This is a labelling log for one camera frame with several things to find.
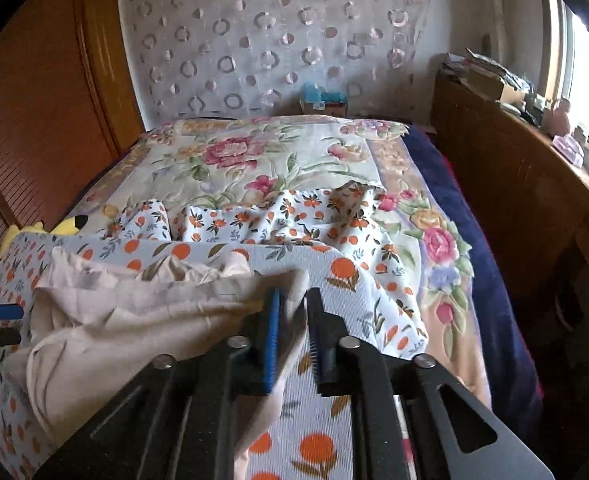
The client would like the beige t-shirt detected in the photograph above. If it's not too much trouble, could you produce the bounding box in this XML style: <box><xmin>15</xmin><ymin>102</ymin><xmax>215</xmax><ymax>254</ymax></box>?
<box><xmin>5</xmin><ymin>247</ymin><xmax>309</xmax><ymax>479</ymax></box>

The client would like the yellow plush toy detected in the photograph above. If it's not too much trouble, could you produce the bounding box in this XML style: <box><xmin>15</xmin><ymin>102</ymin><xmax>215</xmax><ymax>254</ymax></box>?
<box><xmin>0</xmin><ymin>213</ymin><xmax>91</xmax><ymax>256</ymax></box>

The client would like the orange fruit print sheet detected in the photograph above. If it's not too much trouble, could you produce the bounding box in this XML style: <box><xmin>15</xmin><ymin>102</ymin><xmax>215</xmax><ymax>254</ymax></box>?
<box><xmin>0</xmin><ymin>184</ymin><xmax>428</xmax><ymax>479</ymax></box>

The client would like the dark blue blanket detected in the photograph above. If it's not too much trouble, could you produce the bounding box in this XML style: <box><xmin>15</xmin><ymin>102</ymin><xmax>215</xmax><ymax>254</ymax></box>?
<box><xmin>404</xmin><ymin>126</ymin><xmax>543</xmax><ymax>441</ymax></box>

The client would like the floral quilt bedspread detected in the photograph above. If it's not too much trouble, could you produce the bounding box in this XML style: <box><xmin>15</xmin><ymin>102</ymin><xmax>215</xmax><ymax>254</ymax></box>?
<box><xmin>76</xmin><ymin>115</ymin><xmax>491</xmax><ymax>402</ymax></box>

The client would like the wooden slatted wardrobe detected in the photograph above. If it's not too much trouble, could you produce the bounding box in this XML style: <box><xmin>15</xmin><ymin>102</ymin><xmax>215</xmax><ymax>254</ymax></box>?
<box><xmin>0</xmin><ymin>0</ymin><xmax>144</xmax><ymax>242</ymax></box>

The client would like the blue box on bed end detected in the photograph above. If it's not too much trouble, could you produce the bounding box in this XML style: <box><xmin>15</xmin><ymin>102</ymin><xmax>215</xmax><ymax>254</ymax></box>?
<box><xmin>300</xmin><ymin>82</ymin><xmax>349</xmax><ymax>118</ymax></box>

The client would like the wooden desk cabinet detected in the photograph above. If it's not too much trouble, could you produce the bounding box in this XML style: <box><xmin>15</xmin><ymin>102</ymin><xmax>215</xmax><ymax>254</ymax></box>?
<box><xmin>430</xmin><ymin>72</ymin><xmax>589</xmax><ymax>359</ymax></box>

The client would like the clutter on desk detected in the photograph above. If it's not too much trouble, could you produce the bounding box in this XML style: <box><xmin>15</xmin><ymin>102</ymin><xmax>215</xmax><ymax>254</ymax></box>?
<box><xmin>431</xmin><ymin>55</ymin><xmax>589</xmax><ymax>193</ymax></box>

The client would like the sheer circle pattern curtain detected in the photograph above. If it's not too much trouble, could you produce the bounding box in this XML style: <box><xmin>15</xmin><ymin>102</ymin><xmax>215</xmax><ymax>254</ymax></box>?
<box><xmin>116</xmin><ymin>0</ymin><xmax>475</xmax><ymax>131</ymax></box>

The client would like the window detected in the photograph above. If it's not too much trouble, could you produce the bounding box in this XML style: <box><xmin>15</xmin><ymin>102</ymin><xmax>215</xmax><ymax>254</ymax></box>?
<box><xmin>544</xmin><ymin>0</ymin><xmax>589</xmax><ymax>137</ymax></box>

